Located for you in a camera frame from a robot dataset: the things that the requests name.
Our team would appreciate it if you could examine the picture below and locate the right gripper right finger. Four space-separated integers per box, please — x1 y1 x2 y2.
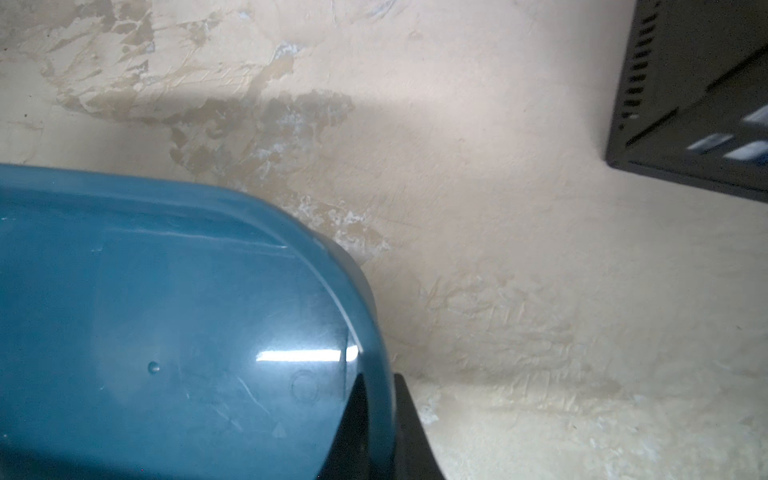
394 374 445 480

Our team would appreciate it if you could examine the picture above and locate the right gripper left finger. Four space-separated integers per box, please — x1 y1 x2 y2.
317 374 368 480

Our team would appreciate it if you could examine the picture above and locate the teal plastic storage box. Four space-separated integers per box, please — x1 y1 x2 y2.
1 165 397 479

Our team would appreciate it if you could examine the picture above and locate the black mesh file holder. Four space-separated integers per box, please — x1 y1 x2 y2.
604 1 767 202

